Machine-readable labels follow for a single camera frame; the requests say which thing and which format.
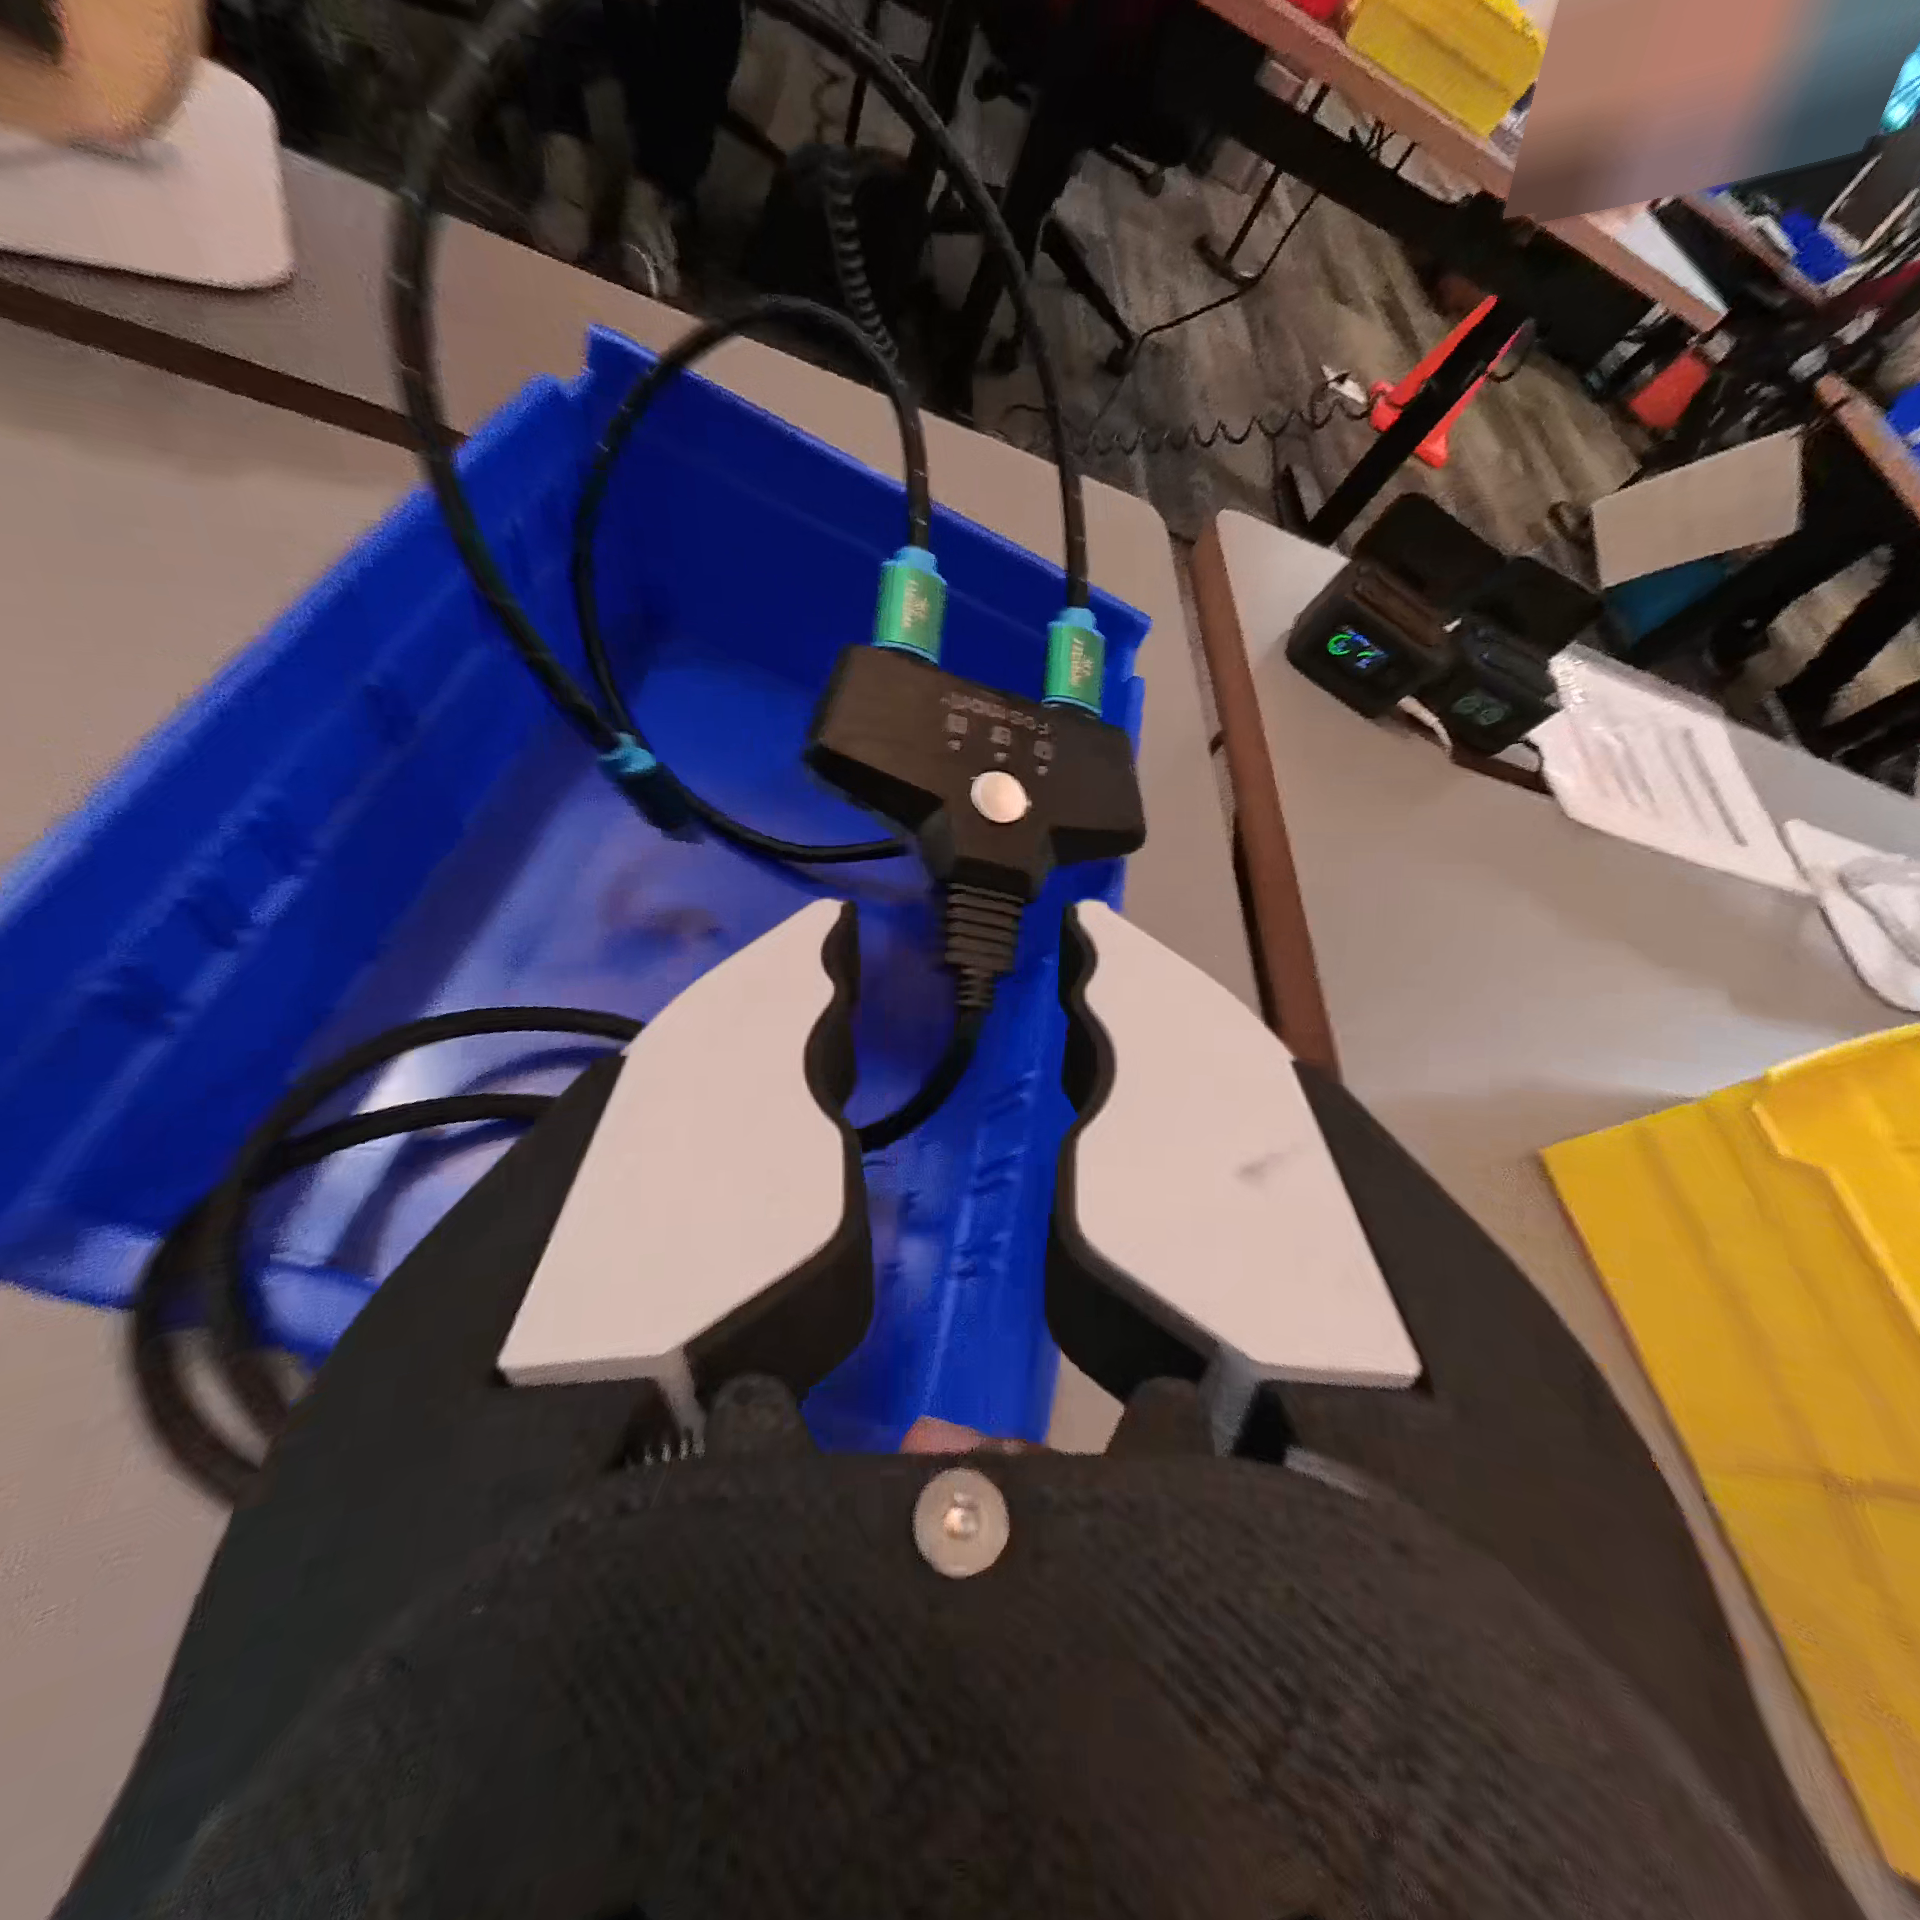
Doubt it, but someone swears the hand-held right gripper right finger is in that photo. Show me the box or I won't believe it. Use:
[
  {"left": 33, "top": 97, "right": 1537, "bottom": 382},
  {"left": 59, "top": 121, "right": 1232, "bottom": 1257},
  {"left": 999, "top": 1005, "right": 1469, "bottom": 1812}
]
[{"left": 1044, "top": 900, "right": 1423, "bottom": 1391}]

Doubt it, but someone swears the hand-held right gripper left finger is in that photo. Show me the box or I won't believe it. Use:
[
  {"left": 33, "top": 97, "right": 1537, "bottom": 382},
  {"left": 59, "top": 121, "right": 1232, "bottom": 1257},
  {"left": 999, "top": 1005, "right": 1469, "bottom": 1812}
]
[{"left": 496, "top": 895, "right": 879, "bottom": 1401}]

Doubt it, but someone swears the black switch pigtail cable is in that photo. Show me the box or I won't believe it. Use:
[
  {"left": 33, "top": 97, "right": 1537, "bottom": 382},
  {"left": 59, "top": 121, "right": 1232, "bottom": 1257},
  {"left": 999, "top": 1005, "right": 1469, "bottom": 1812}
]
[{"left": 133, "top": 960, "right": 1004, "bottom": 1501}]

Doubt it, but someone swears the black HDMI switch box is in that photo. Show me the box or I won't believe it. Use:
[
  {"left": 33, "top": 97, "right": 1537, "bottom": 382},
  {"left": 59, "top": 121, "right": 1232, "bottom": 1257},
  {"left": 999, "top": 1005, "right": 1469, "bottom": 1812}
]
[{"left": 805, "top": 645, "right": 1149, "bottom": 981}]

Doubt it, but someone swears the blue plastic bin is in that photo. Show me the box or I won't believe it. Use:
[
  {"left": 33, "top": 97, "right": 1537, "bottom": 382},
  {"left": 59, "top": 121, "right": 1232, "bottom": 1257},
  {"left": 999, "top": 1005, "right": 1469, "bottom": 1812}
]
[{"left": 0, "top": 322, "right": 1157, "bottom": 1461}]

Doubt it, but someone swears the black braided HDMI cable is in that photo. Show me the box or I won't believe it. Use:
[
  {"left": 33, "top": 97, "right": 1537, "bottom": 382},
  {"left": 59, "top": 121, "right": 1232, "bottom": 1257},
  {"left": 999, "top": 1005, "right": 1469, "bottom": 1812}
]
[
  {"left": 381, "top": 0, "right": 703, "bottom": 841},
  {"left": 573, "top": 294, "right": 950, "bottom": 869},
  {"left": 750, "top": 0, "right": 1115, "bottom": 714}
]

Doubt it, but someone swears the person's left hand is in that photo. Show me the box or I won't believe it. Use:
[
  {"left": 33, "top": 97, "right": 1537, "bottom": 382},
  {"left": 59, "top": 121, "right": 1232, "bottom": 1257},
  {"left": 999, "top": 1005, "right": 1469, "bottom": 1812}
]
[{"left": 0, "top": 0, "right": 207, "bottom": 152}]

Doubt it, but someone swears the yellow plastic bin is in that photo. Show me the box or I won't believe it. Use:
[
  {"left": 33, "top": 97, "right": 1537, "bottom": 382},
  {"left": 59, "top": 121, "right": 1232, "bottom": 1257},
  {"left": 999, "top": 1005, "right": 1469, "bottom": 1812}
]
[
  {"left": 1542, "top": 1024, "right": 1920, "bottom": 1882},
  {"left": 1339, "top": 0, "right": 1549, "bottom": 140}
]

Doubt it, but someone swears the black charger device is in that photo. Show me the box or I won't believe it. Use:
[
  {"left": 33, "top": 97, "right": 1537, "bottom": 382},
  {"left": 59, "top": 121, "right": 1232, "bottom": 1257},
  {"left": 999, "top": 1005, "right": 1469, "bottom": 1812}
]
[{"left": 1423, "top": 562, "right": 1604, "bottom": 757}]

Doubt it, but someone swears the white paper sheet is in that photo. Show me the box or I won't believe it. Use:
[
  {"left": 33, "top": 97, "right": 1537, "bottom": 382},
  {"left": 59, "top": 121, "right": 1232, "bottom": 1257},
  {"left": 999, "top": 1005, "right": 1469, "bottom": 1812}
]
[{"left": 1529, "top": 646, "right": 1816, "bottom": 895}]

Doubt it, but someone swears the black charger with green display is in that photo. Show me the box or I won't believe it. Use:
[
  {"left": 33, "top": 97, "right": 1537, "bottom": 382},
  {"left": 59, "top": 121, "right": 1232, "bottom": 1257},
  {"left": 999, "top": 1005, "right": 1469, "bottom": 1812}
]
[{"left": 1284, "top": 496, "right": 1508, "bottom": 721}]

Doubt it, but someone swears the white cloth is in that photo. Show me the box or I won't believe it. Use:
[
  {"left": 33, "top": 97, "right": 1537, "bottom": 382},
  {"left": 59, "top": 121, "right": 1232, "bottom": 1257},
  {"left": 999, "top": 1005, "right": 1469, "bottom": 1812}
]
[{"left": 1782, "top": 815, "right": 1920, "bottom": 1014}]

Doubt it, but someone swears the grey flat panel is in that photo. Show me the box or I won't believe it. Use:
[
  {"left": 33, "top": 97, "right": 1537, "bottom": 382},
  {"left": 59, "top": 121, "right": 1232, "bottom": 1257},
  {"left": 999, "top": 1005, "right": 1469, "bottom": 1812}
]
[{"left": 1590, "top": 432, "right": 1805, "bottom": 590}]

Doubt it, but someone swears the small orange-red object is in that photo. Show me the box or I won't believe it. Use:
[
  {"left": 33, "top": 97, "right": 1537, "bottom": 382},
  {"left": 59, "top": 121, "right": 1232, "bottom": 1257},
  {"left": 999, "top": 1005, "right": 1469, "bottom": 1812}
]
[{"left": 1622, "top": 342, "right": 1715, "bottom": 432}]

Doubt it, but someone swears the wooden table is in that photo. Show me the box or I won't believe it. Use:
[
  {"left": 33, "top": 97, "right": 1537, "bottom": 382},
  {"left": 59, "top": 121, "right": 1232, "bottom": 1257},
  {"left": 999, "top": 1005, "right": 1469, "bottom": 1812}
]
[{"left": 1200, "top": 0, "right": 1727, "bottom": 336}]

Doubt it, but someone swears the blue storage bin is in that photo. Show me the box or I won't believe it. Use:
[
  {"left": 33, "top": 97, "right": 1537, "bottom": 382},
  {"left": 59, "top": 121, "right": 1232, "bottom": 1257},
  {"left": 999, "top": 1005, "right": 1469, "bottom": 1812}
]
[{"left": 1768, "top": 194, "right": 1920, "bottom": 294}]

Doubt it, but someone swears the coiled floor cable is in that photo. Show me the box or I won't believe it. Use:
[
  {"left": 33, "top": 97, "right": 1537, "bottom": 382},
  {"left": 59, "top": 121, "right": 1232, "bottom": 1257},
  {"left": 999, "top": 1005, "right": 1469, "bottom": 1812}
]
[{"left": 1035, "top": 382, "right": 1374, "bottom": 458}]

